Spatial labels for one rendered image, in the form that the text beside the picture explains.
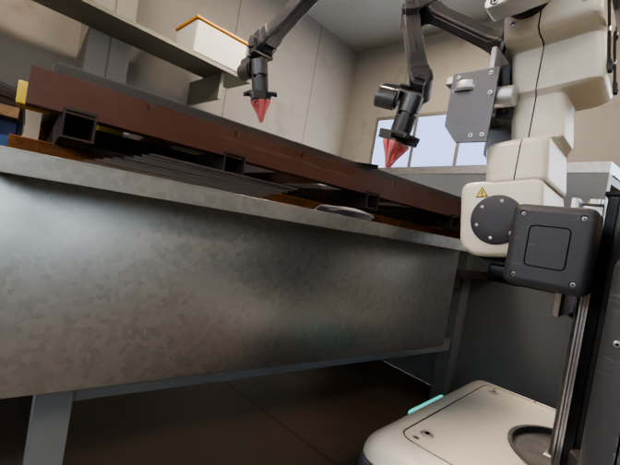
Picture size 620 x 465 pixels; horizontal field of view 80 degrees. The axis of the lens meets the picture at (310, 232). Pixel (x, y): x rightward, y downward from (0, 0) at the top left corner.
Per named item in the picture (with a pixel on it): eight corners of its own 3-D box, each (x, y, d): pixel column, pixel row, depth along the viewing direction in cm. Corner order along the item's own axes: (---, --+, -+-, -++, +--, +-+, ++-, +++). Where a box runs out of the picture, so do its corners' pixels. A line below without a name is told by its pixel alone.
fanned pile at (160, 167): (64, 164, 62) (67, 141, 62) (264, 204, 86) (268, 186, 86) (70, 162, 52) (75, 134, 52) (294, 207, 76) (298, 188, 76)
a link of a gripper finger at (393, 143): (385, 167, 102) (397, 133, 100) (367, 161, 107) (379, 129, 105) (400, 172, 106) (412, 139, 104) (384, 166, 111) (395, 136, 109)
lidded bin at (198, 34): (220, 83, 359) (224, 53, 358) (245, 76, 329) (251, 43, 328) (168, 59, 321) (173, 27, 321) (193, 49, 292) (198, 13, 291)
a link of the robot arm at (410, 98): (423, 90, 97) (426, 97, 102) (399, 85, 100) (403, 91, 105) (413, 117, 99) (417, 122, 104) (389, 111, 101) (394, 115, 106)
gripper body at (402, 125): (403, 139, 98) (413, 112, 96) (377, 133, 106) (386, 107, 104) (418, 146, 102) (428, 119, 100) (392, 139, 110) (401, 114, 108)
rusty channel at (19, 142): (6, 160, 76) (10, 137, 76) (450, 244, 178) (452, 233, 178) (5, 160, 70) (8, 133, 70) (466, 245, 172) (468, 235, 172)
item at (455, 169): (353, 174, 234) (354, 168, 234) (411, 192, 271) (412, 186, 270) (609, 172, 131) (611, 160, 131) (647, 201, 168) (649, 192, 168)
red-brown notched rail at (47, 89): (25, 105, 62) (30, 70, 62) (492, 229, 161) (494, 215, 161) (25, 101, 59) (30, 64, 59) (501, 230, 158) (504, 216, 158)
